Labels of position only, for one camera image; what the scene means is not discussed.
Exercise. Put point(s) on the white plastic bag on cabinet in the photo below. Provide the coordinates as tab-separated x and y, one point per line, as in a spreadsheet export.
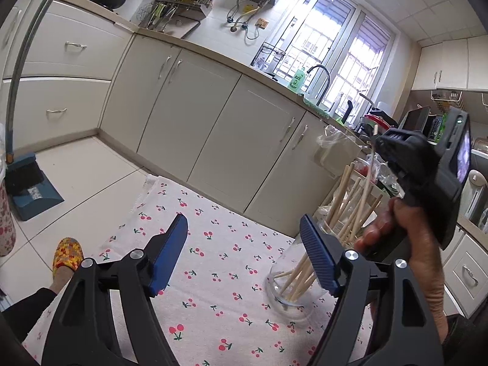
335	150

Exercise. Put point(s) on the cherry print tablecloth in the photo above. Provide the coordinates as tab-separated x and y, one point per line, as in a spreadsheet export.
215	310

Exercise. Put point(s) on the black kitchen faucet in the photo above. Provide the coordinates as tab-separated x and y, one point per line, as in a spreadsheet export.
320	83

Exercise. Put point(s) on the red lidded pan stack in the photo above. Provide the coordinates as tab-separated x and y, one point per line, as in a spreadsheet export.
375	117

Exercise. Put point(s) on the black microwave oven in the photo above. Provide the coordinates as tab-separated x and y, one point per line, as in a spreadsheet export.
425	122

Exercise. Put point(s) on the white electric kettle pot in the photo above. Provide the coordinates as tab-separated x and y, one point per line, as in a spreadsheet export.
474	196

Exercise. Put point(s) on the green cleaning cloth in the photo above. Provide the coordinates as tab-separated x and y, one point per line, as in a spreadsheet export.
316	110

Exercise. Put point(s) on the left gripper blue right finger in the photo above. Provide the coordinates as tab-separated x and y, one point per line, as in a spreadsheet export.
324	251

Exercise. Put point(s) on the person right hand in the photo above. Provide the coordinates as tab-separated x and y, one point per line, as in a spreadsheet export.
425	260

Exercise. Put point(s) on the wooden chopstick in jar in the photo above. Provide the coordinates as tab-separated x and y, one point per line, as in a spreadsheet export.
340	193

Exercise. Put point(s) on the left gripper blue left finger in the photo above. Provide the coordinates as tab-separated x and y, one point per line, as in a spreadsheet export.
163	253

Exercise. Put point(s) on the yellow patterned slipper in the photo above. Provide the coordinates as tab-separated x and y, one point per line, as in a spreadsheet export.
68	254

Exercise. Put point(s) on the wall utensil rack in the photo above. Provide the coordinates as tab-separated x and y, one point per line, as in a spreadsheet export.
176	18

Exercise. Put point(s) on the wire dish rack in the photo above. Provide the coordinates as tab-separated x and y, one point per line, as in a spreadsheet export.
267	58

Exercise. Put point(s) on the green dish soap bottle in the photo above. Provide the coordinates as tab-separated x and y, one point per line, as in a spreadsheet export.
297	81

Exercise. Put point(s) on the clear glass jar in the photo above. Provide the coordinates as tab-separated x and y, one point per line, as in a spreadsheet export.
294	291

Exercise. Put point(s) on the blue dustpan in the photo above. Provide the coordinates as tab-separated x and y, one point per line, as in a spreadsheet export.
29	189

